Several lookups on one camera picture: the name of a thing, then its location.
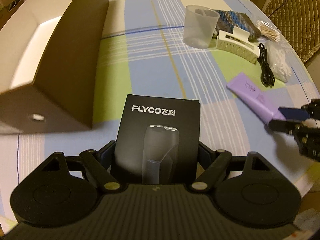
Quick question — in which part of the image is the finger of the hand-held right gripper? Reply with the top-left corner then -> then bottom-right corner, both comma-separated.
269,119 -> 308,136
278,99 -> 320,121

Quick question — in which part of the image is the translucent plastic measuring cup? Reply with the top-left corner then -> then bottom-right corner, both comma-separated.
183,5 -> 220,48

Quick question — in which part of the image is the black cable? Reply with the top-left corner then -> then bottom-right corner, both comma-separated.
257,43 -> 275,87

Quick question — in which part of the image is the purple tube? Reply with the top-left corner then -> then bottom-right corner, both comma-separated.
226,72 -> 287,130

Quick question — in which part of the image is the plaid tablecloth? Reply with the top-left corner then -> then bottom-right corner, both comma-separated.
0,0 -> 320,230

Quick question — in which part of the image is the striped brown blue towel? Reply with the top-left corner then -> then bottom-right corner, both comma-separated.
212,9 -> 262,42

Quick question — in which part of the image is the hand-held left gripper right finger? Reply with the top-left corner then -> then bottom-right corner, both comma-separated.
190,142 -> 272,191

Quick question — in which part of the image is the clear bag of white pads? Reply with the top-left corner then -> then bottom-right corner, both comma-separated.
265,41 -> 292,82

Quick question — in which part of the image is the brown cardboard storage box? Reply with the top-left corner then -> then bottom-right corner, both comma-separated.
0,0 -> 109,135

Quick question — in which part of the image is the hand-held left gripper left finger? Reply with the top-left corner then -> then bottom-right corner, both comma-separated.
40,141 -> 120,191

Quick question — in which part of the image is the black shaver box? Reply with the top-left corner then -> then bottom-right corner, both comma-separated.
115,94 -> 201,184

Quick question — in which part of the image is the white hair claw clip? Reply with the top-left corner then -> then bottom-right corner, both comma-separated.
216,27 -> 259,64

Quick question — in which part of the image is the bag of cotton swabs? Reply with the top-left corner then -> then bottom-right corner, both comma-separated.
254,19 -> 284,43

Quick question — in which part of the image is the chair with quilted cover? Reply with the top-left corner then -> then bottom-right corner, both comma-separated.
261,0 -> 320,67

